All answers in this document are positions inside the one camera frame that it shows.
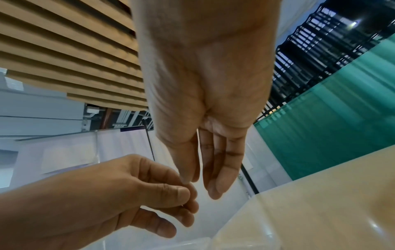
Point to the green curtain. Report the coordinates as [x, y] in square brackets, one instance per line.
[333, 112]

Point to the person's left hand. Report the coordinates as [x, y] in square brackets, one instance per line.
[80, 205]

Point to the person's right hand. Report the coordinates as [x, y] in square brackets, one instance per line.
[203, 73]

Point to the black metal railing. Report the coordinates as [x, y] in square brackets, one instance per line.
[321, 53]

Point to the black window post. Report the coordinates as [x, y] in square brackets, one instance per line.
[249, 180]

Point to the white security camera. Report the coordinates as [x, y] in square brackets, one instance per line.
[92, 111]

